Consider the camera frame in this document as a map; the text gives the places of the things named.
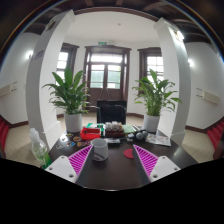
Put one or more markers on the dark tray of small jars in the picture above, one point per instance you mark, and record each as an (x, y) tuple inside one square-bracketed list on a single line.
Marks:
[(114, 131)]

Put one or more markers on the flat round red coaster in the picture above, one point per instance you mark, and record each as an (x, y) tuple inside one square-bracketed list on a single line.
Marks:
[(128, 153)]

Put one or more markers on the dark wooden double door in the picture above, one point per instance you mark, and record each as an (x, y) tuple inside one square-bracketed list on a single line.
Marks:
[(106, 95)]

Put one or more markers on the green exit sign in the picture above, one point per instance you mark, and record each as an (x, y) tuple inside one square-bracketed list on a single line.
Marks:
[(102, 43)]

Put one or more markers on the green flat box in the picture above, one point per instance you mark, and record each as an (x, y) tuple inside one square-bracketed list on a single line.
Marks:
[(95, 125)]

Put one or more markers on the red plastic basket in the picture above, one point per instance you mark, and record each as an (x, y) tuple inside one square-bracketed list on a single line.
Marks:
[(90, 134)]

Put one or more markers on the red carpeted staircase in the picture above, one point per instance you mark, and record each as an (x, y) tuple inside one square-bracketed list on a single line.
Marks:
[(4, 133), (216, 133)]

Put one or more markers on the green plant in white pot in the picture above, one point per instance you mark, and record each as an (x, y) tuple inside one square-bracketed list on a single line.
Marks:
[(73, 122), (151, 123)]

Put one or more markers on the white ceramic mug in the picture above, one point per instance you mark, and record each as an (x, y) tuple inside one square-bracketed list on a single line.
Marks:
[(99, 150)]

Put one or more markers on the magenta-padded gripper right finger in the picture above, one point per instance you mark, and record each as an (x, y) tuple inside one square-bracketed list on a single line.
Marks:
[(163, 168)]

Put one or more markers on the dark-framed window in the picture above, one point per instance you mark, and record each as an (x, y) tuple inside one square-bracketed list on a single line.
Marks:
[(62, 63), (155, 65)]

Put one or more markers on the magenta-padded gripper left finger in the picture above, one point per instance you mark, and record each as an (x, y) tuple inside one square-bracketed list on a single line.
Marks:
[(61, 168)]

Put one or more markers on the clear green-labelled drink bottle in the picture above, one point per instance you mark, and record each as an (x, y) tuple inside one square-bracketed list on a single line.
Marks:
[(39, 150)]

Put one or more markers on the glowing wall lamp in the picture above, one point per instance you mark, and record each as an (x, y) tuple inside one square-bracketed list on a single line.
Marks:
[(29, 54)]

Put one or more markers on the printed white booklet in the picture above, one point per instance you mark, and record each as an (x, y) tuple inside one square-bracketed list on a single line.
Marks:
[(158, 139)]

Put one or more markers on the black chair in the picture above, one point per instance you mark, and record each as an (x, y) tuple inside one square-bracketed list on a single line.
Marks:
[(111, 111)]

